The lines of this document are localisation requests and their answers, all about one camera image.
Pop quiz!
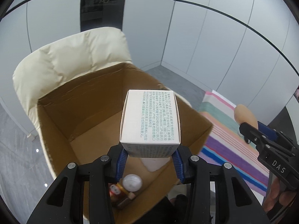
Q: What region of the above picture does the striped colourful rug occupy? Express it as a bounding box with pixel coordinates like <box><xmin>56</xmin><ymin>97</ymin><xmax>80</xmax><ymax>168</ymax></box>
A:
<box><xmin>199</xmin><ymin>91</ymin><xmax>269</xmax><ymax>198</ymax></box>

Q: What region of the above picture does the black wall panel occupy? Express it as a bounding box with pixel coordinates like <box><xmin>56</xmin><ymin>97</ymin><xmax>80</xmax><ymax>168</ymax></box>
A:
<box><xmin>80</xmin><ymin>0</ymin><xmax>125</xmax><ymax>32</ymax></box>

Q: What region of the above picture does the red metal tin can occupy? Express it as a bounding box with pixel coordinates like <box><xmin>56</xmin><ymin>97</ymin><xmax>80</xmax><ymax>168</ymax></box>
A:
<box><xmin>108</xmin><ymin>183</ymin><xmax>129</xmax><ymax>205</ymax></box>

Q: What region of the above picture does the tan makeup sponge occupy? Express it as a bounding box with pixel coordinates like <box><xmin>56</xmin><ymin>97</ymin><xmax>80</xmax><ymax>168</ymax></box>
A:
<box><xmin>234</xmin><ymin>104</ymin><xmax>258</xmax><ymax>129</ymax></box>

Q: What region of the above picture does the person right hand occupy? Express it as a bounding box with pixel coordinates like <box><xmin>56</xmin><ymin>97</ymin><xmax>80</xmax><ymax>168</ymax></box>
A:
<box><xmin>263</xmin><ymin>177</ymin><xmax>296</xmax><ymax>212</ymax></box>

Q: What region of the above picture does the white small carton box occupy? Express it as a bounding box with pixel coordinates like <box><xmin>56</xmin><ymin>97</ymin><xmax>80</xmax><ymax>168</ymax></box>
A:
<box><xmin>120</xmin><ymin>90</ymin><xmax>181</xmax><ymax>158</ymax></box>

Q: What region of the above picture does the white round compact case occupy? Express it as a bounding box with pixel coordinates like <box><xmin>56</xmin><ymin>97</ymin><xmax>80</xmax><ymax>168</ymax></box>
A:
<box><xmin>122</xmin><ymin>174</ymin><xmax>143</xmax><ymax>192</ymax></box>

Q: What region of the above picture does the brown cardboard box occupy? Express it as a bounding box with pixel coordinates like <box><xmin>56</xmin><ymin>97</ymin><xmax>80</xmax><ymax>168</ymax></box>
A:
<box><xmin>36</xmin><ymin>62</ymin><xmax>214</xmax><ymax>224</ymax></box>

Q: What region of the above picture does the cream padded armchair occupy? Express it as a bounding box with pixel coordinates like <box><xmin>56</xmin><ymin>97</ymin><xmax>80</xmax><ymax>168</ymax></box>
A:
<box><xmin>12</xmin><ymin>26</ymin><xmax>193</xmax><ymax>220</ymax></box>

